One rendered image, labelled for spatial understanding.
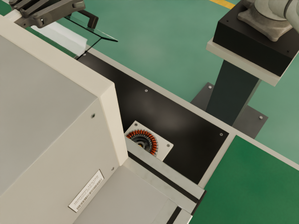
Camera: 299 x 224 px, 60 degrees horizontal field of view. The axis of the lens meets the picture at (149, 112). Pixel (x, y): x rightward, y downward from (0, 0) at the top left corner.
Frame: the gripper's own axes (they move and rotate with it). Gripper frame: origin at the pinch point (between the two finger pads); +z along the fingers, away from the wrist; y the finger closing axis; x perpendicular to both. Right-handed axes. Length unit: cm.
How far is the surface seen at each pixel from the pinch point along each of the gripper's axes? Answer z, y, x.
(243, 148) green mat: -30, -47, -47
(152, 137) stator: -13.3, -22.2, -39.8
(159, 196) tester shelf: 5.9, -36.8, -10.2
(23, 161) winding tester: 14.4, -27.8, 10.0
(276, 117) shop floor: -107, -61, -122
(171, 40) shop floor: -126, 38, -122
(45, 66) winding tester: 6.0, -21.3, 10.0
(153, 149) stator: -10.4, -24.6, -39.8
